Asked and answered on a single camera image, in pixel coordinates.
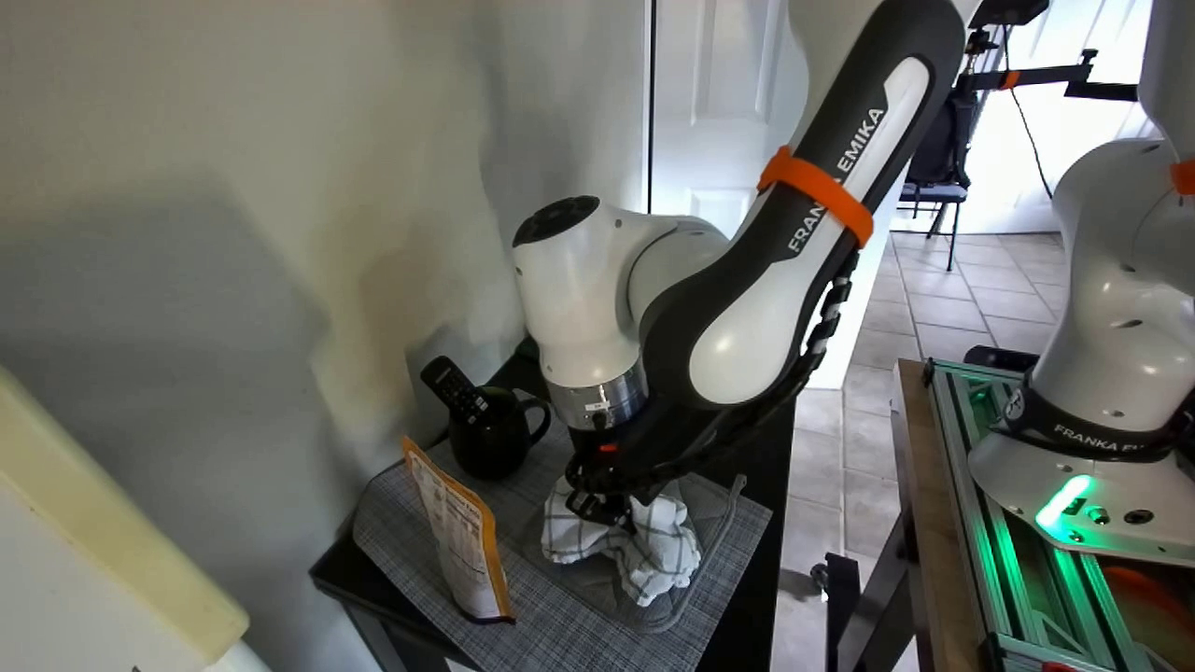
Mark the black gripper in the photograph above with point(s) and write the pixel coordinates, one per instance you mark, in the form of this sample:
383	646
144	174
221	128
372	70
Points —
641	470

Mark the white checkered cloth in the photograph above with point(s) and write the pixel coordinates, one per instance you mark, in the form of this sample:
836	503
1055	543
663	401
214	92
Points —
659	552

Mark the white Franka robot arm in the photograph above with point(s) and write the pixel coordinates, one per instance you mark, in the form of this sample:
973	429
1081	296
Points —
770	312

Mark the grey woven placemat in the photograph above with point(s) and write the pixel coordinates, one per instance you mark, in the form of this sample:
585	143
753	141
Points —
563	621

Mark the black mug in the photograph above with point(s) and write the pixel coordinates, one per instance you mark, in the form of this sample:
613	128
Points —
492	440

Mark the orange food pouch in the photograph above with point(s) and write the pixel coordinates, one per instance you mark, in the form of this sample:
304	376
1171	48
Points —
463	548

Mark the black table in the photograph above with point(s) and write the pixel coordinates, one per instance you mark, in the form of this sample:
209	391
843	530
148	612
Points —
768	597

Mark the wooden bench top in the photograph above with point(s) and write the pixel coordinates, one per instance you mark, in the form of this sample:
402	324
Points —
928	525

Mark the white door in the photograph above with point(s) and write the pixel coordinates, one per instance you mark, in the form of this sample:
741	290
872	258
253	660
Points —
712	98

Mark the dark folding chair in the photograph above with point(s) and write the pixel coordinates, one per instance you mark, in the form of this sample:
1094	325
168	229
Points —
946	137

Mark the black bar with orange tape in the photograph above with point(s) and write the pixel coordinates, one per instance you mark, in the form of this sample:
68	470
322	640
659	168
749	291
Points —
1048	77

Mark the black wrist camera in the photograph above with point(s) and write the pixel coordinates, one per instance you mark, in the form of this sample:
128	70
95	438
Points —
608	445

